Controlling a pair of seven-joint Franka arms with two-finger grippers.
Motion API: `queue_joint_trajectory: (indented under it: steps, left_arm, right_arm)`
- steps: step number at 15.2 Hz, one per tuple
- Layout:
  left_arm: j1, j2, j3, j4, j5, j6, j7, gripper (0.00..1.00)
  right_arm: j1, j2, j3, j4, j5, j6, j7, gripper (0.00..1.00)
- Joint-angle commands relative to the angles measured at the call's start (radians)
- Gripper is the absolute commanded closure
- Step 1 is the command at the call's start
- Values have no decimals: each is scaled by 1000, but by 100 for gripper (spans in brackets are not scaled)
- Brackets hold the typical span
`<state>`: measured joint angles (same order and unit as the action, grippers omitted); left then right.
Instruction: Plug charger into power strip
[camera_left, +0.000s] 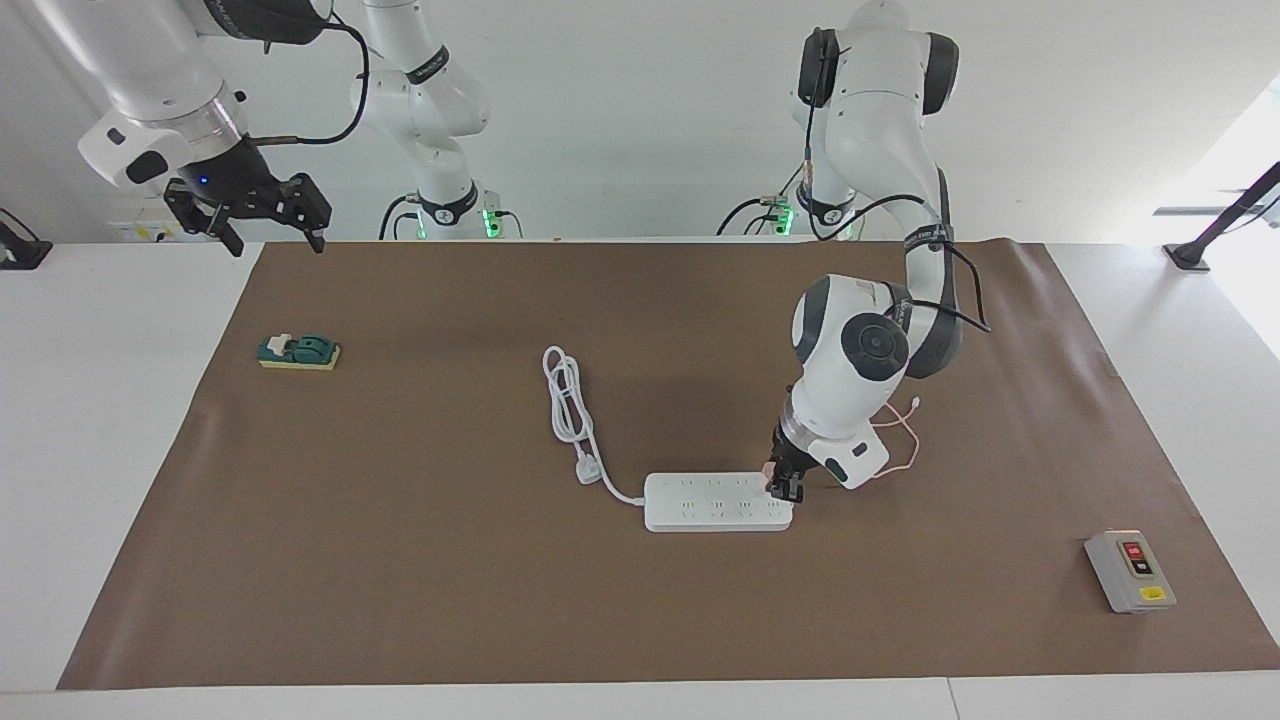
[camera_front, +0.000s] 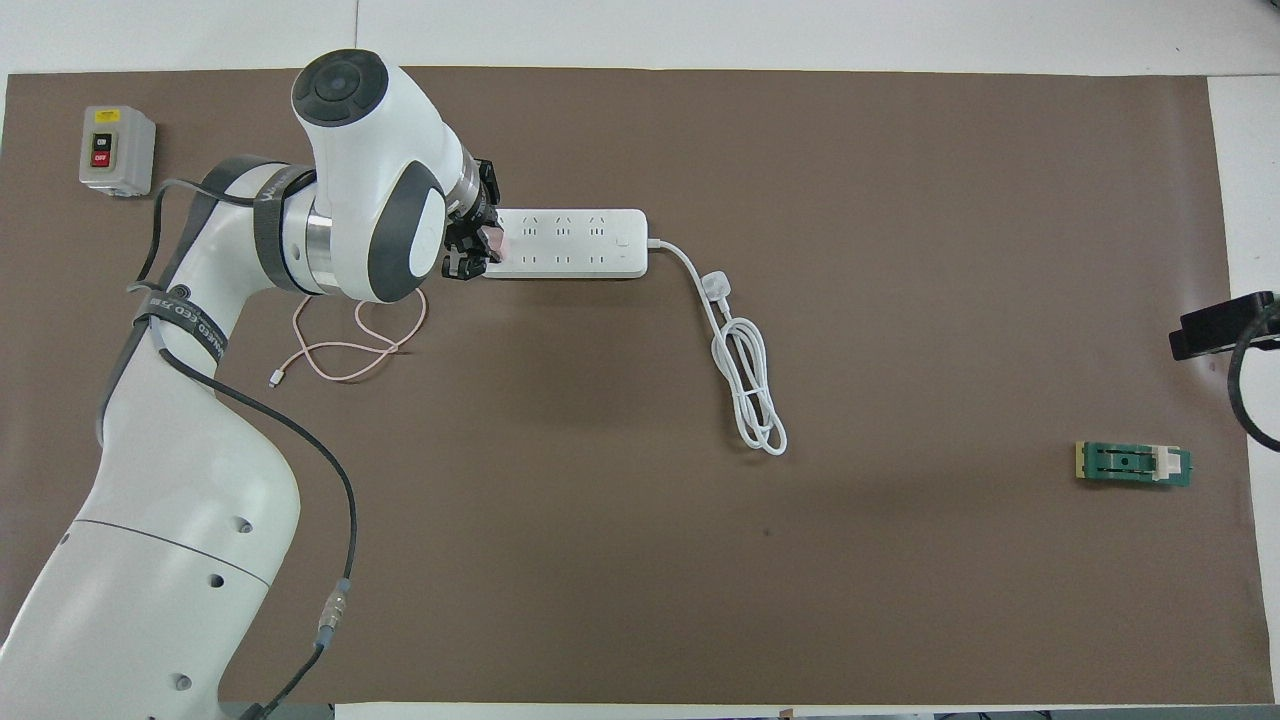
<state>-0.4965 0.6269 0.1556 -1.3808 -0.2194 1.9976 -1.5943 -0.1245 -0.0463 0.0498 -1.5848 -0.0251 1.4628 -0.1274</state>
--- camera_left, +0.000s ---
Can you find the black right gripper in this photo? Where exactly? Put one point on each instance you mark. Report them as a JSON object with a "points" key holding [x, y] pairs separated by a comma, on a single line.
{"points": [[230, 180]]}

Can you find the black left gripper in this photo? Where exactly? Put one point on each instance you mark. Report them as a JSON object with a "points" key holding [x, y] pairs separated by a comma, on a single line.
{"points": [[792, 448]]}

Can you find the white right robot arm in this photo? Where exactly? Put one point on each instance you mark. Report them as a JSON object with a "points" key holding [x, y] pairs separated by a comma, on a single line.
{"points": [[150, 70]]}

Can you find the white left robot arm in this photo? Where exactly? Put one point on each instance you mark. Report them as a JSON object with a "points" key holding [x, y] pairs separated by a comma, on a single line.
{"points": [[850, 400]]}

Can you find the white power strip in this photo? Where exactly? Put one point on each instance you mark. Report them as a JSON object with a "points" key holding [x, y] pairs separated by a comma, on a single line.
{"points": [[700, 510]]}

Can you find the white box with yellow stickers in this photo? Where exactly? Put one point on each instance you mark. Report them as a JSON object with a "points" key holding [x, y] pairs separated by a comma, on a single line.
{"points": [[150, 232]]}

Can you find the brown table mat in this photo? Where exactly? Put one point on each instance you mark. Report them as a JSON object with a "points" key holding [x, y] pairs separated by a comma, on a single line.
{"points": [[400, 580]]}

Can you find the green knife switch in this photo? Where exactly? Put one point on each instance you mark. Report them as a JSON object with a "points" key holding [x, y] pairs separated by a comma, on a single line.
{"points": [[300, 352]]}

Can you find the black clamp mount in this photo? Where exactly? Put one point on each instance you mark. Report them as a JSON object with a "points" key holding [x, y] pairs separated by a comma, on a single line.
{"points": [[20, 255]]}

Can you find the grey on-off switch box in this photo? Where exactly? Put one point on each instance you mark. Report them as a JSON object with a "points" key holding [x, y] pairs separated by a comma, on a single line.
{"points": [[1125, 575]]}

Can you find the black camera stand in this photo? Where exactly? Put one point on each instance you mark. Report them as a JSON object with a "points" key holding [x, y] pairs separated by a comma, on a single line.
{"points": [[1190, 255]]}

